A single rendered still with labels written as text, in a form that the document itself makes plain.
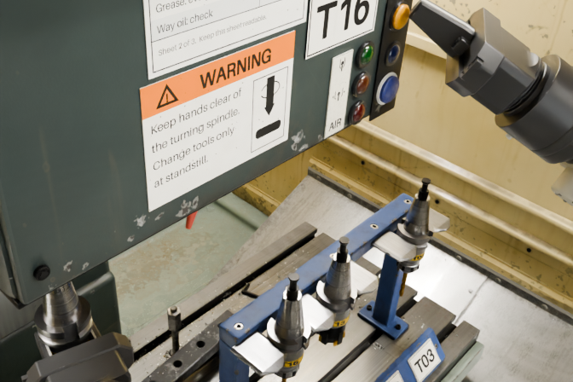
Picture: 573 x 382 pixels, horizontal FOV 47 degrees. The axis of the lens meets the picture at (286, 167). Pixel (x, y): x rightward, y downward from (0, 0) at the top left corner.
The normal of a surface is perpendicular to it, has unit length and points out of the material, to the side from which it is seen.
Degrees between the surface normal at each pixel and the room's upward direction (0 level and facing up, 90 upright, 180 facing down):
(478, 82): 90
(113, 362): 1
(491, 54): 52
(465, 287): 24
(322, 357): 0
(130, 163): 90
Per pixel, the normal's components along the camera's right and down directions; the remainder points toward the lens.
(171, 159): 0.73, 0.42
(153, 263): 0.06, -0.82
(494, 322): -0.22, -0.59
